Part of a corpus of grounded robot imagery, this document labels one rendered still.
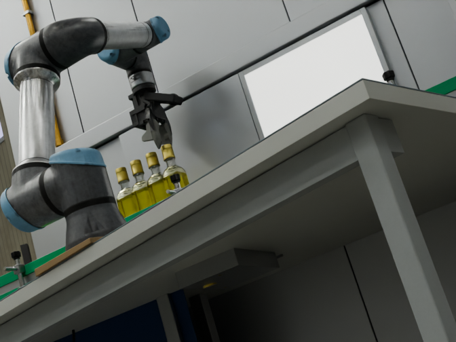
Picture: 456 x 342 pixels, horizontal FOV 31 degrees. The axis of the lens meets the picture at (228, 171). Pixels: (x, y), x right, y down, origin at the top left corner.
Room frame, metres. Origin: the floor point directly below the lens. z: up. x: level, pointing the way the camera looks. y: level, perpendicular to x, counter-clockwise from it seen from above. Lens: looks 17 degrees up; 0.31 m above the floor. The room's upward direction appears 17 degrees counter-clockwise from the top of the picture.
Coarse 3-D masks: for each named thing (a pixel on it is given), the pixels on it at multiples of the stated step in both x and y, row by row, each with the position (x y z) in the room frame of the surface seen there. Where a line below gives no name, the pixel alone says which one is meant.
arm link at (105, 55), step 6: (102, 54) 2.18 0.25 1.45; (108, 54) 2.17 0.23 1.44; (114, 54) 2.17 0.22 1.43; (120, 54) 2.19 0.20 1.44; (126, 54) 2.19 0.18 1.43; (132, 54) 2.19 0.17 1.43; (138, 54) 2.20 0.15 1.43; (102, 60) 2.19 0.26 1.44; (108, 60) 2.18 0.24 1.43; (114, 60) 2.19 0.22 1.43; (120, 60) 2.21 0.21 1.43; (126, 60) 2.21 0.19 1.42; (132, 60) 2.25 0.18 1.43; (120, 66) 2.24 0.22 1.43; (126, 66) 2.25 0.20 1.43
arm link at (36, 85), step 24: (24, 48) 1.83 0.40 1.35; (24, 72) 1.82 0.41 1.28; (48, 72) 1.84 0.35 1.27; (24, 96) 1.82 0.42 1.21; (48, 96) 1.83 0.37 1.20; (24, 120) 1.80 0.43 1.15; (48, 120) 1.82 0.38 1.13; (24, 144) 1.78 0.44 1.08; (48, 144) 1.80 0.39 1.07; (24, 168) 1.75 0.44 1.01; (24, 192) 1.73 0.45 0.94; (24, 216) 1.75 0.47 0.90; (48, 216) 1.75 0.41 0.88
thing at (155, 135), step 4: (148, 124) 2.29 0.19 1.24; (156, 124) 2.28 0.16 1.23; (148, 128) 2.29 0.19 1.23; (156, 128) 2.27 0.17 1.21; (148, 132) 2.28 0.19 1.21; (152, 132) 2.27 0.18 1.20; (156, 132) 2.27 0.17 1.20; (144, 136) 2.29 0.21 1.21; (148, 136) 2.28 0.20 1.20; (152, 136) 2.27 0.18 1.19; (156, 136) 2.27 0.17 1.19; (144, 140) 2.29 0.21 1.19; (148, 140) 2.29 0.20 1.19; (156, 140) 2.27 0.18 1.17; (160, 140) 2.27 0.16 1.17; (156, 144) 2.27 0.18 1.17; (160, 144) 2.28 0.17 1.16
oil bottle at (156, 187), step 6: (156, 174) 2.30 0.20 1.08; (162, 174) 2.31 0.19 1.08; (150, 180) 2.31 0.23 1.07; (156, 180) 2.30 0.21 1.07; (162, 180) 2.29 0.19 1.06; (150, 186) 2.31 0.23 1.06; (156, 186) 2.30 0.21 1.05; (162, 186) 2.29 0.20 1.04; (150, 192) 2.31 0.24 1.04; (156, 192) 2.30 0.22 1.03; (162, 192) 2.29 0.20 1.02; (156, 198) 2.30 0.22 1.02; (162, 198) 2.30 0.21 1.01
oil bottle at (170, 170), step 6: (168, 168) 2.28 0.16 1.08; (174, 168) 2.27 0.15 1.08; (180, 168) 2.29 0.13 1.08; (168, 174) 2.28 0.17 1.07; (180, 174) 2.28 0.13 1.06; (186, 174) 2.31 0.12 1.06; (168, 180) 2.28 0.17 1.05; (180, 180) 2.27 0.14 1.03; (186, 180) 2.30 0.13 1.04; (168, 186) 2.28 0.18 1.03; (180, 186) 2.27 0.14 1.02
